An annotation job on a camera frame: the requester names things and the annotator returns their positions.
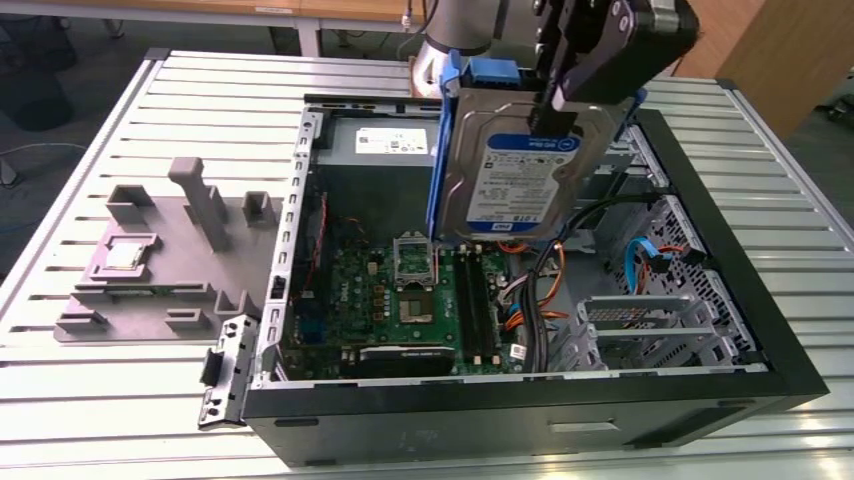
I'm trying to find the metal hinged case bracket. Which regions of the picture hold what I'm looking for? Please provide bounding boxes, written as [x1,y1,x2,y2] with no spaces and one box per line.
[198,313,261,431]

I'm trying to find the brown wooden cabinet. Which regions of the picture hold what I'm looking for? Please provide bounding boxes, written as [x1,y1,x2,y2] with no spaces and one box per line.
[670,0,854,141]

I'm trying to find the hard disk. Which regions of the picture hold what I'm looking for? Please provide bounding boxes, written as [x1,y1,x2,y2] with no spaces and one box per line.
[426,49,649,244]

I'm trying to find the grey power supply unit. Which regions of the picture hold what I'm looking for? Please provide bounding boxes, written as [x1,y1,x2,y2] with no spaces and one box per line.
[314,115,444,236]

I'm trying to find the metal socket cover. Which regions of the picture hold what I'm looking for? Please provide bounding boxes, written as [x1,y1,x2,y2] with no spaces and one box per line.
[392,231,440,291]

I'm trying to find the green motherboard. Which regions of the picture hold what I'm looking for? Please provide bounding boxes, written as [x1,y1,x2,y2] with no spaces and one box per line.
[279,219,536,379]

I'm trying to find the black RAM slot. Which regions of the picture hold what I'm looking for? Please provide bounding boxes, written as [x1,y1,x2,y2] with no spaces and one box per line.
[454,243,484,365]
[473,243,504,365]

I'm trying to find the grey parts rack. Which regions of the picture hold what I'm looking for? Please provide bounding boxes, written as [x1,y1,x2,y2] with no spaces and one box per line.
[53,157,286,346]

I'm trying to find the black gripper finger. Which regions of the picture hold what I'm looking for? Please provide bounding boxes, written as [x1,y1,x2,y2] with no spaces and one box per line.
[530,0,577,134]
[545,0,704,136]

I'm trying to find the metal disk bay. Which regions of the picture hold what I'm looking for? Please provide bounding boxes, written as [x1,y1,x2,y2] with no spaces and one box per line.
[574,294,760,371]

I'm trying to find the blue wire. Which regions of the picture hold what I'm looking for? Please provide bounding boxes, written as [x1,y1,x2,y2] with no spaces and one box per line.
[626,238,660,296]

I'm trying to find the black chair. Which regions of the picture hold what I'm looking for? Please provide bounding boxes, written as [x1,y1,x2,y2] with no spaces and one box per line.
[0,14,81,132]

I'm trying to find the silver CPU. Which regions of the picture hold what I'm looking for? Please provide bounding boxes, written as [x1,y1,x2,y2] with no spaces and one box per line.
[106,242,147,270]

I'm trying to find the thin red wire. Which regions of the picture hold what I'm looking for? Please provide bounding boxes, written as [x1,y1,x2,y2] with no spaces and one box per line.
[301,192,330,299]

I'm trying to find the black PC case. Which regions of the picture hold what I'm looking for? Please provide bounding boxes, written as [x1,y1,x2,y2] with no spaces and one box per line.
[241,92,833,469]

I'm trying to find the green RAM stick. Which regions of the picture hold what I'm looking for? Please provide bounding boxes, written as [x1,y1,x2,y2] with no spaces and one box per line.
[99,286,177,298]

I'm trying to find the CPU socket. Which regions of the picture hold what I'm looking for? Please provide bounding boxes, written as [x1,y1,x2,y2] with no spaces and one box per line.
[398,289,448,327]

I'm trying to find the orange power wire bundle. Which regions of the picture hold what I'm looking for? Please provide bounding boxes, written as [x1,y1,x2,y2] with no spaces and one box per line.
[497,238,570,334]

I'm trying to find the black graphics card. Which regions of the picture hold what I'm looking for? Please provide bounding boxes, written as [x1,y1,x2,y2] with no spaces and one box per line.
[339,343,460,379]

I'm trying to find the wooden desk white frame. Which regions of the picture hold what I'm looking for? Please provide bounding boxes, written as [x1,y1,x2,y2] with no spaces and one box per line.
[0,0,436,59]

